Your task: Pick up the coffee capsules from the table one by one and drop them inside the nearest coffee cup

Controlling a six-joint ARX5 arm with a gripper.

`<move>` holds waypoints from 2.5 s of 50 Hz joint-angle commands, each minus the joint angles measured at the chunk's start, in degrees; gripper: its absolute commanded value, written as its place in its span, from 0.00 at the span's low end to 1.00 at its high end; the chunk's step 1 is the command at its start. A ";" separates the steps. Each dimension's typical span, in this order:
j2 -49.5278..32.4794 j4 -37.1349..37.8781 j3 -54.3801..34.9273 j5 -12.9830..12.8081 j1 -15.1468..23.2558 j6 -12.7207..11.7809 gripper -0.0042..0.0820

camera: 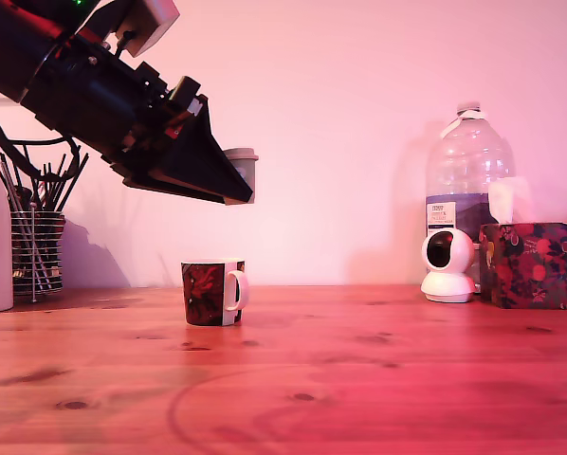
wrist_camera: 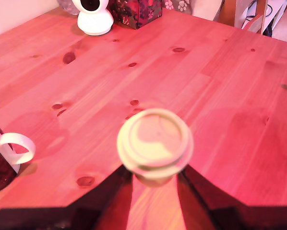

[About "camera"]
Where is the grey coffee capsule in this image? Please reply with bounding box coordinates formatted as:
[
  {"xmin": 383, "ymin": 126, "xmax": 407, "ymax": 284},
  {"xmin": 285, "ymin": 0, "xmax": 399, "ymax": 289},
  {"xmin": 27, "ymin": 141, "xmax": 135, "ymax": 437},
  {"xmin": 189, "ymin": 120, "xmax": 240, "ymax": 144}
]
[{"xmin": 223, "ymin": 147, "xmax": 261, "ymax": 191}]

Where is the black straw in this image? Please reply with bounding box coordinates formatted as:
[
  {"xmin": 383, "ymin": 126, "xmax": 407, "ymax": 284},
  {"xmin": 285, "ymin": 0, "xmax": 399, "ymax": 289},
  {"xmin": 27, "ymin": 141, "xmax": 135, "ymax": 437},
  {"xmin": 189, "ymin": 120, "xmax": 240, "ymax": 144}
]
[
  {"xmin": 57, "ymin": 151, "xmax": 90, "ymax": 212},
  {"xmin": 23, "ymin": 145, "xmax": 44, "ymax": 210},
  {"xmin": 50, "ymin": 151, "xmax": 68, "ymax": 210}
]

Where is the large clear water bottle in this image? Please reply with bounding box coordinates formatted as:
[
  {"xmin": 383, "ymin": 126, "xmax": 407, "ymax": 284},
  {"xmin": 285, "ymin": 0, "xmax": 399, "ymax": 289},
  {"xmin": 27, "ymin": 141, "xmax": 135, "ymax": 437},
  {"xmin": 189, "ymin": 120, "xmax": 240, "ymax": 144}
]
[{"xmin": 424, "ymin": 100, "xmax": 518, "ymax": 296}]

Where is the white tissue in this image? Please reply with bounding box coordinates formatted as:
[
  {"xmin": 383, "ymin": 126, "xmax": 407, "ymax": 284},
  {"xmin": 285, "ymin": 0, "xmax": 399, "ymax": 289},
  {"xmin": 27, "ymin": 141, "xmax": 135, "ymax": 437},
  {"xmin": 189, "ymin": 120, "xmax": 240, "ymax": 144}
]
[{"xmin": 487, "ymin": 175, "xmax": 532, "ymax": 225}]

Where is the dark floral tissue box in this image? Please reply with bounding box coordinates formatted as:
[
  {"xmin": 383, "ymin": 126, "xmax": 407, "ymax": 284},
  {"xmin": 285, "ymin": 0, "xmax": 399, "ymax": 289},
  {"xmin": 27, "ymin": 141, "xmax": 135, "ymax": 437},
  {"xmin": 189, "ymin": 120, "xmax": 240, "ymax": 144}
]
[{"xmin": 478, "ymin": 221, "xmax": 567, "ymax": 311}]

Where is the thin black cable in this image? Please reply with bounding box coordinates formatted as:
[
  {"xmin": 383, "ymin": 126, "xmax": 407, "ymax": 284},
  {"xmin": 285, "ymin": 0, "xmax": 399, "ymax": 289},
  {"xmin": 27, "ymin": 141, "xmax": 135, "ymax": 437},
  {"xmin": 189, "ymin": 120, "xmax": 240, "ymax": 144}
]
[{"xmin": 0, "ymin": 134, "xmax": 74, "ymax": 146}]

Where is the thick black cable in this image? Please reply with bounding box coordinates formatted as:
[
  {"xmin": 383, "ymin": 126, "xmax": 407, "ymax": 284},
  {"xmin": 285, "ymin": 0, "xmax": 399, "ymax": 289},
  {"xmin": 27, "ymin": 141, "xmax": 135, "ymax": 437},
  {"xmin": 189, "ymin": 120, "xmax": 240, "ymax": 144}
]
[{"xmin": 0, "ymin": 89, "xmax": 83, "ymax": 182}]

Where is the pale grey camera box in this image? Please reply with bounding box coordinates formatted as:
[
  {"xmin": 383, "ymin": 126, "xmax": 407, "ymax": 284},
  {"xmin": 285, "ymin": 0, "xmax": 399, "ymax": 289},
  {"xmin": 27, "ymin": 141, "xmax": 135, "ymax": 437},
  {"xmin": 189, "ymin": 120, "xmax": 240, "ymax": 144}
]
[{"xmin": 115, "ymin": 0, "xmax": 181, "ymax": 59}]

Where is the dark floral mug white handle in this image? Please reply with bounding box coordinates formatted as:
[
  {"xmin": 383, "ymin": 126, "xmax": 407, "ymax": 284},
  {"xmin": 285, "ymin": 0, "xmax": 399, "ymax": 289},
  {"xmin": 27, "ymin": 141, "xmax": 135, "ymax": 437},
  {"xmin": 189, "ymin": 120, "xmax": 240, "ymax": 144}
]
[{"xmin": 180, "ymin": 258, "xmax": 251, "ymax": 328}]

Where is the metal wire basket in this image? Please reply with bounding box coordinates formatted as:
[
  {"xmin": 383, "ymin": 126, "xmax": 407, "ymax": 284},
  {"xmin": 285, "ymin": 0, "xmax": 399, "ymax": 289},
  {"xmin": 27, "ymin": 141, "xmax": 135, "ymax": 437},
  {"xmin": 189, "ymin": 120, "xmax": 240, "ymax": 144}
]
[{"xmin": 9, "ymin": 210, "xmax": 66, "ymax": 302}]

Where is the small white round camera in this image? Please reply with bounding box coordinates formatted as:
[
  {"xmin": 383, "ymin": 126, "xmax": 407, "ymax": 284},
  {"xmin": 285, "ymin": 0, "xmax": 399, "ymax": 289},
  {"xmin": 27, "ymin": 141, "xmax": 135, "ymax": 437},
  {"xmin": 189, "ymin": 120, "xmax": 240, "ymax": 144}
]
[{"xmin": 419, "ymin": 229, "xmax": 479, "ymax": 304}]

